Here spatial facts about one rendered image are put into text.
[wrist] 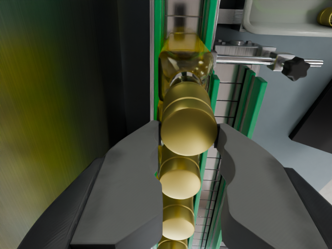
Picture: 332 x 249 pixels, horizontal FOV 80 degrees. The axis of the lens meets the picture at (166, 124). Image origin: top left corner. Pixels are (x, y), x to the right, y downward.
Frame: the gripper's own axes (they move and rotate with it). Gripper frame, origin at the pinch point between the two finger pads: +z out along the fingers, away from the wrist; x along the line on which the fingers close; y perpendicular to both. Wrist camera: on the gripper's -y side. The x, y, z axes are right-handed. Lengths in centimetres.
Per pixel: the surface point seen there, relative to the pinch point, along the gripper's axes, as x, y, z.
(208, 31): 3.2, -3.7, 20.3
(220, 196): 11.8, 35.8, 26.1
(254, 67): 13.9, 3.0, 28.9
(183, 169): 0.0, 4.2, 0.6
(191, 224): 1.1, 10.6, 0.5
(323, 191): 127, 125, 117
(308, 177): 45, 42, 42
